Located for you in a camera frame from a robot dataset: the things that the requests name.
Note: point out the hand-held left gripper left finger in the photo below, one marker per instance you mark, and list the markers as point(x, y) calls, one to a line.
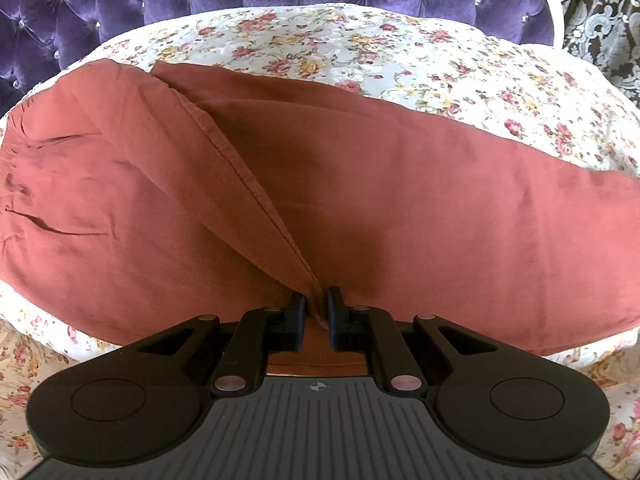
point(298, 322)

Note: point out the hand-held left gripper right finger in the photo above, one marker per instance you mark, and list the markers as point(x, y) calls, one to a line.
point(331, 322)

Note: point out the rust red pants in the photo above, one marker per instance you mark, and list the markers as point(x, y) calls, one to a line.
point(400, 185)

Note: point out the floral bedsheet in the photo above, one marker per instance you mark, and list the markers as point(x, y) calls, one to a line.
point(400, 55)

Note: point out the grey damask curtain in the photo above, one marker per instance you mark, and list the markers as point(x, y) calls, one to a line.
point(600, 20)

